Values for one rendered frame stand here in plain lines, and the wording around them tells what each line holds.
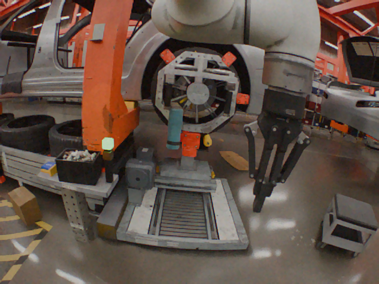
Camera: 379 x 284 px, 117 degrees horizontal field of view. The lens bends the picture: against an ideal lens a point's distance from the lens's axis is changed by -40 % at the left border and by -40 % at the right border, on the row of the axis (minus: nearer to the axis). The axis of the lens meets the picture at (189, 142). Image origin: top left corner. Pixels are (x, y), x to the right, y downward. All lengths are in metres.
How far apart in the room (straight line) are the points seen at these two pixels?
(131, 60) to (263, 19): 1.26
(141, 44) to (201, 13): 1.22
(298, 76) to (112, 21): 0.85
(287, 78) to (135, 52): 1.28
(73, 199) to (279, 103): 0.96
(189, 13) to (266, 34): 0.11
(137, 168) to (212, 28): 1.01
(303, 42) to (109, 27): 0.84
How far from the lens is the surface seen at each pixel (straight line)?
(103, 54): 0.96
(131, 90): 1.44
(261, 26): 0.30
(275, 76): 0.30
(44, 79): 1.88
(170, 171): 1.53
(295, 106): 0.31
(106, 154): 0.84
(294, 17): 0.31
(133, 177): 1.20
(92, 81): 0.97
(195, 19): 0.27
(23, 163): 1.64
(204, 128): 1.34
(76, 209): 1.06
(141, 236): 1.15
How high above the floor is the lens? 0.92
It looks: 18 degrees down
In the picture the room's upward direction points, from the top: 7 degrees clockwise
